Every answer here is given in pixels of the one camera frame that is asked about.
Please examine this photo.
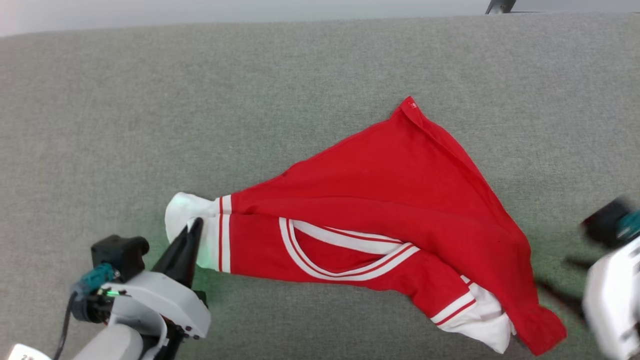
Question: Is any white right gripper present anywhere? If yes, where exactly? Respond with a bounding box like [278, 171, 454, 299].
[534, 247, 640, 360]

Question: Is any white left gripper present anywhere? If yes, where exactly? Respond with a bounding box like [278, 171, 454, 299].
[102, 217, 212, 360]

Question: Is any red and white garment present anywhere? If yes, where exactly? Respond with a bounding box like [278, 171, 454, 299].
[164, 96, 568, 357]

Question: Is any dark metal pole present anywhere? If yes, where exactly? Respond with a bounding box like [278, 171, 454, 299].
[485, 0, 517, 15]

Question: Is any teal right camera connector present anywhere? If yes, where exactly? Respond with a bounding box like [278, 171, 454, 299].
[616, 210, 640, 241]

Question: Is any teal camera connector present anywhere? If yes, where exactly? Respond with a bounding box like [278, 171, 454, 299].
[74, 263, 120, 297]
[616, 210, 640, 241]

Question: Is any teal left camera connector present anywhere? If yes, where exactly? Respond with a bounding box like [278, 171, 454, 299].
[74, 263, 120, 297]

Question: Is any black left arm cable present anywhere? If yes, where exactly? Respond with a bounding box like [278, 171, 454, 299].
[52, 292, 79, 360]

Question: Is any white cable label tag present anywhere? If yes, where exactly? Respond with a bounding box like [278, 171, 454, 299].
[6, 343, 52, 360]

